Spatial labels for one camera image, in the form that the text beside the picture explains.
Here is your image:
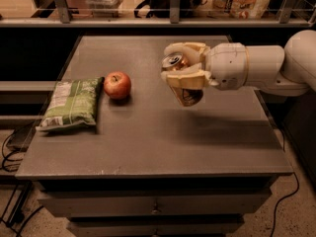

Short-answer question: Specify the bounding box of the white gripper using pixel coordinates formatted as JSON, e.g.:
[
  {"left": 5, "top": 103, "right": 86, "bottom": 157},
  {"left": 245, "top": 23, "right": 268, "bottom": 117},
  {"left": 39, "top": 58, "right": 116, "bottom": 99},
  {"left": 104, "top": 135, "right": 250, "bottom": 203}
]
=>
[{"left": 161, "top": 42, "right": 247, "bottom": 90}]

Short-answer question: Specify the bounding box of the orange soda can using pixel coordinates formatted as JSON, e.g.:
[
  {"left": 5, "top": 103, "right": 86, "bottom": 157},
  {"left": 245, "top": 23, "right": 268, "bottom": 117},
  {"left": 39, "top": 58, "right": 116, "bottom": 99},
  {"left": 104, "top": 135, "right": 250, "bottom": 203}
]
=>
[{"left": 161, "top": 52, "right": 203, "bottom": 107}]

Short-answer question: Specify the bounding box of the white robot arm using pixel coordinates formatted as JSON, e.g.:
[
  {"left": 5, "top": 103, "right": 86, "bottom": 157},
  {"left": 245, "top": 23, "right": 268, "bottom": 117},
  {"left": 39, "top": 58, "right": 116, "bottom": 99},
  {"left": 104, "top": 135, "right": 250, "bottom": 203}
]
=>
[{"left": 161, "top": 30, "right": 316, "bottom": 97}]

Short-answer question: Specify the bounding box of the black bag on shelf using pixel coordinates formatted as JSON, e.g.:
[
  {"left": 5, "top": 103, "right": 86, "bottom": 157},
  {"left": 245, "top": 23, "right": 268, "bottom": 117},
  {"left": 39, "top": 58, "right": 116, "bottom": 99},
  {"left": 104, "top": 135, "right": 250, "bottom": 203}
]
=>
[{"left": 133, "top": 0, "right": 207, "bottom": 18}]

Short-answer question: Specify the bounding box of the colourful snack bag on shelf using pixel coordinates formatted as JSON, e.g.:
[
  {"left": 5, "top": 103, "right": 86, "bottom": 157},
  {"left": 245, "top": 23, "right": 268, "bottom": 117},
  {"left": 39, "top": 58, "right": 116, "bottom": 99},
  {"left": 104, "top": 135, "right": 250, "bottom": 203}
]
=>
[{"left": 208, "top": 0, "right": 271, "bottom": 19}]

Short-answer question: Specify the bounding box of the red apple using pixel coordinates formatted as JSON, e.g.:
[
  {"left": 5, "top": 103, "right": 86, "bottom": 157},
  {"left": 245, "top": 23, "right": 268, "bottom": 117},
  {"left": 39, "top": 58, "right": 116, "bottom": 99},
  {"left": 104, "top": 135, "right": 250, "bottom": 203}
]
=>
[{"left": 104, "top": 71, "right": 131, "bottom": 100}]

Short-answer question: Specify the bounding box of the green chip bag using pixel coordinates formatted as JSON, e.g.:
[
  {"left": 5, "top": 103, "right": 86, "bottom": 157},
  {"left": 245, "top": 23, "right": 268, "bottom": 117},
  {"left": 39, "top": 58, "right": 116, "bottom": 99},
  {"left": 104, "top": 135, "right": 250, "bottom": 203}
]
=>
[{"left": 37, "top": 77, "right": 104, "bottom": 132}]

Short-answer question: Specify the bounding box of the grey cabinet upper drawer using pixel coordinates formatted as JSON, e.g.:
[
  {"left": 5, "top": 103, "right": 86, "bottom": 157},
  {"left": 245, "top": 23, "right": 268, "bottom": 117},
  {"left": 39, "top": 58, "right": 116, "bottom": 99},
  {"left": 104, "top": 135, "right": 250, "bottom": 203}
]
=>
[{"left": 39, "top": 189, "right": 272, "bottom": 218}]

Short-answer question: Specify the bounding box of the grey cabinet drawer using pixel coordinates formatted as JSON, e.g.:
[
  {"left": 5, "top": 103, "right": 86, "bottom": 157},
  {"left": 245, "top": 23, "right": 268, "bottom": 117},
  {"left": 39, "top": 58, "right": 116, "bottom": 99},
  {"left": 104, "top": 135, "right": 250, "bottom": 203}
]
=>
[
  {"left": 67, "top": 215, "right": 244, "bottom": 237},
  {"left": 39, "top": 189, "right": 272, "bottom": 218}
]

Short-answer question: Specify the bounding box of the grey cabinet lower drawer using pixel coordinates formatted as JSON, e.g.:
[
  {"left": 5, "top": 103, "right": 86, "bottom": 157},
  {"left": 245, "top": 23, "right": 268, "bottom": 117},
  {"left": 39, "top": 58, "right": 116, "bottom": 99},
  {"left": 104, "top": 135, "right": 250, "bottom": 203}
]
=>
[{"left": 67, "top": 215, "right": 244, "bottom": 237}]

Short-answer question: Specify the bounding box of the grey metal shelf rail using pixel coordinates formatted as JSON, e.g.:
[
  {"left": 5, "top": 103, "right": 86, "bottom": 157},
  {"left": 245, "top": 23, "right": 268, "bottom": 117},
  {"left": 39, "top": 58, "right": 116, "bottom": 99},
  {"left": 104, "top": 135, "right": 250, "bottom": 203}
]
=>
[{"left": 0, "top": 0, "right": 316, "bottom": 28}]

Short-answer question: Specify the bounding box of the black floor cable right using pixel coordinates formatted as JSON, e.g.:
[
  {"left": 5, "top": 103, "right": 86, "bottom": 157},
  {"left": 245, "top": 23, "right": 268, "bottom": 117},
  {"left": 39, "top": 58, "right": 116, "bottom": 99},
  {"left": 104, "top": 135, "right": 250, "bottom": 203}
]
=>
[{"left": 269, "top": 128, "right": 300, "bottom": 237}]

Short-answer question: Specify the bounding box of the black cables left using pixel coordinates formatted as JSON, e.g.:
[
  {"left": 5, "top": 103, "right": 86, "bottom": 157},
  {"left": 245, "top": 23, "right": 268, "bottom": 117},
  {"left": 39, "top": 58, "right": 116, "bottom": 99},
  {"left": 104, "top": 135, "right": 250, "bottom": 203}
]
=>
[{"left": 0, "top": 121, "right": 44, "bottom": 237}]

